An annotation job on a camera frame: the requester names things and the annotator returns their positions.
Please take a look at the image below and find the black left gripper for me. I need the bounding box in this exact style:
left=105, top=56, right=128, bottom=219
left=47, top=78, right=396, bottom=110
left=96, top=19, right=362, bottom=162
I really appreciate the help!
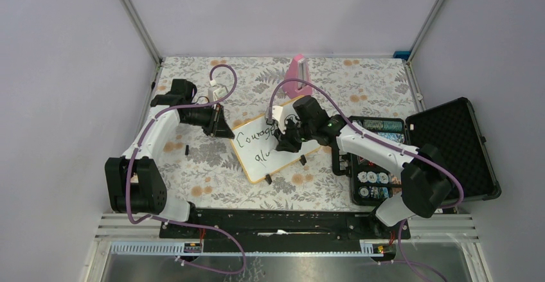
left=183, top=101, right=235, bottom=138

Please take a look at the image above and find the floral table mat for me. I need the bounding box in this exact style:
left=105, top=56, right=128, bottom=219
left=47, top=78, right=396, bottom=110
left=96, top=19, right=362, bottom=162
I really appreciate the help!
left=121, top=57, right=420, bottom=213

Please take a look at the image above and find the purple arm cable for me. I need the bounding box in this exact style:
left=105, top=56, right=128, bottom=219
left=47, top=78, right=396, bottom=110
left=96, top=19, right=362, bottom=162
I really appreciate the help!
left=264, top=78, right=465, bottom=282
left=124, top=64, right=248, bottom=276

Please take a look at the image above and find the black mounting base plate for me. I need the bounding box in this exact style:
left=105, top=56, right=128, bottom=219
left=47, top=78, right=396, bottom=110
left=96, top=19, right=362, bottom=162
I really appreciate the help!
left=159, top=208, right=411, bottom=253

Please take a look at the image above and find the blue corner bracket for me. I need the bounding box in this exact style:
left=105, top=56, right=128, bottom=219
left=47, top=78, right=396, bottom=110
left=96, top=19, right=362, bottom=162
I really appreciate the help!
left=393, top=51, right=411, bottom=61

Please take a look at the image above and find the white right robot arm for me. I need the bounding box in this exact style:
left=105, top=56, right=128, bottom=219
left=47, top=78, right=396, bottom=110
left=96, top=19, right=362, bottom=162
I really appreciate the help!
left=267, top=96, right=454, bottom=238

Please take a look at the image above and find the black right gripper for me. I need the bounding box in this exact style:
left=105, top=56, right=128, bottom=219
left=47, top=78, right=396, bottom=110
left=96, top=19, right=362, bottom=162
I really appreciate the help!
left=274, top=117, right=316, bottom=153

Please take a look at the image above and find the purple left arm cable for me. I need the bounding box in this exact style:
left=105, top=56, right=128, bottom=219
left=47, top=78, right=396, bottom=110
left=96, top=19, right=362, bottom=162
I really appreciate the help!
left=124, top=64, right=248, bottom=276

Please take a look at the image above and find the blue white chip stack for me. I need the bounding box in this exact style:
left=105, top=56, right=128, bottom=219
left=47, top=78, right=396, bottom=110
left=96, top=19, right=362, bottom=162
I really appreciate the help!
left=377, top=132, right=406, bottom=144

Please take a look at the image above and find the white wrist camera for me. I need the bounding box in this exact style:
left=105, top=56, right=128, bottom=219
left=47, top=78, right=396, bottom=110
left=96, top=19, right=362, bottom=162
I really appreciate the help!
left=208, top=85, right=228, bottom=103
left=265, top=105, right=285, bottom=134

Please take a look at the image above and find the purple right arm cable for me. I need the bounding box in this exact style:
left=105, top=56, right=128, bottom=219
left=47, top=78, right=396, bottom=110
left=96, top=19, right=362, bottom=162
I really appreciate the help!
left=264, top=78, right=465, bottom=282

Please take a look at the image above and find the black poker chip case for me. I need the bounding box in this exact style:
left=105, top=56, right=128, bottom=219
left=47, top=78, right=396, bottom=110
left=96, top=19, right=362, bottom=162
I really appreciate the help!
left=332, top=97, right=502, bottom=207

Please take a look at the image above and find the yellow framed whiteboard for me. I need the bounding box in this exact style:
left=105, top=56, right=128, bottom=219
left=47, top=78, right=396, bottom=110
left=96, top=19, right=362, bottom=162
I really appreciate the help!
left=231, top=114, right=321, bottom=184

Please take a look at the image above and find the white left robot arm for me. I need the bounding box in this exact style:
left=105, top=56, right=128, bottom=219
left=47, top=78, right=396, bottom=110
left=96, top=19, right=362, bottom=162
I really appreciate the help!
left=105, top=79, right=235, bottom=238

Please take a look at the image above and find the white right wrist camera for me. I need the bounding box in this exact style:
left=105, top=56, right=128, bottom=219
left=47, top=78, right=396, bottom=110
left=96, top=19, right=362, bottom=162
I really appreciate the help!
left=265, top=105, right=285, bottom=134

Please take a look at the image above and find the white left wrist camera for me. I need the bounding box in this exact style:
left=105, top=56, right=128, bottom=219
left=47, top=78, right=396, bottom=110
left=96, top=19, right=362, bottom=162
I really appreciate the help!
left=208, top=85, right=228, bottom=103

